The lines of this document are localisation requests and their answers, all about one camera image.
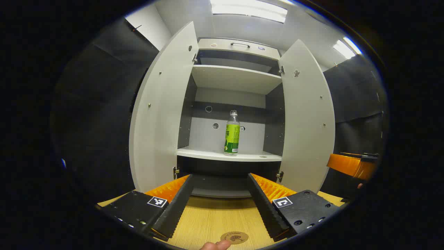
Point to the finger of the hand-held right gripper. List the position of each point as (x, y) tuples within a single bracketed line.
[(347, 166)]

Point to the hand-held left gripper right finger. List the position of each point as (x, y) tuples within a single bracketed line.
[(267, 211)]

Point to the green label clear bottle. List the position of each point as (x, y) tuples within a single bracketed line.
[(231, 139)]

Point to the black backdrop cloth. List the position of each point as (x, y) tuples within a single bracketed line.
[(104, 104)]

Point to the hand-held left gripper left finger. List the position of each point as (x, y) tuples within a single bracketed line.
[(177, 208)]

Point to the grey cabinet door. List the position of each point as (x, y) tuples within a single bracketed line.
[(305, 132), (159, 121)]

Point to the round wooden coaster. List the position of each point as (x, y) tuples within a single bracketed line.
[(236, 238)]

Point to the large ceiling light panel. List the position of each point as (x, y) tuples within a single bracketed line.
[(248, 10)]

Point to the narrow ceiling light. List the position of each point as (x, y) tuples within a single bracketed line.
[(347, 48)]

